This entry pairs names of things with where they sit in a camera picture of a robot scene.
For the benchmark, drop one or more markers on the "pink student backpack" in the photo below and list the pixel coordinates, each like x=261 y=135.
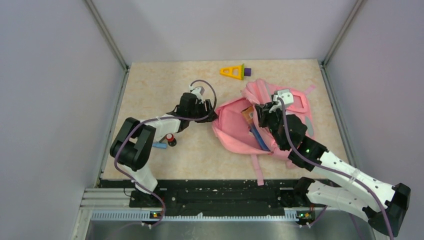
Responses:
x=233 y=131

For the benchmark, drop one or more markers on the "red perfect stamp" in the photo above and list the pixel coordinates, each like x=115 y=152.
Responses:
x=171 y=141

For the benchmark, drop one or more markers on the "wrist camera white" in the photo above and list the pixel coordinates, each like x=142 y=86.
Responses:
x=198 y=91
x=285 y=95

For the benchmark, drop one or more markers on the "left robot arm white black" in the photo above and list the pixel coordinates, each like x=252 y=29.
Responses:
x=132 y=146

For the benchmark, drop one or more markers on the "dark blue sunset book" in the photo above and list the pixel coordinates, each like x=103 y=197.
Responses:
x=248 y=114

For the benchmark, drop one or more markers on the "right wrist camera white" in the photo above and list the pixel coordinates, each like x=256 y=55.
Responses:
x=285 y=95

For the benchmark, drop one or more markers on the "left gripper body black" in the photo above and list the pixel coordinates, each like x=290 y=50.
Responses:
x=199 y=109

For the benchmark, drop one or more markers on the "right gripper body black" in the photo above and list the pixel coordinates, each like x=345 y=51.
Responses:
x=271 y=120

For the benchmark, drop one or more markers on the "light blue eraser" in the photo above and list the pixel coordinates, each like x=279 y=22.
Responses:
x=159 y=145

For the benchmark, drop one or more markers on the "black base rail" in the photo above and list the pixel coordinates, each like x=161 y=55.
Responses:
x=222 y=198

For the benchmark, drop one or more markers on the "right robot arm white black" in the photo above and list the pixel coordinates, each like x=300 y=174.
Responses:
x=381 y=204

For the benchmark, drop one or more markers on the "yellow triangle toy purple cap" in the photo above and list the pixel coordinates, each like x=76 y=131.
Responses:
x=238 y=72

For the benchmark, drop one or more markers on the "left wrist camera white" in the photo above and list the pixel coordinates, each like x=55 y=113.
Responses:
x=198 y=91

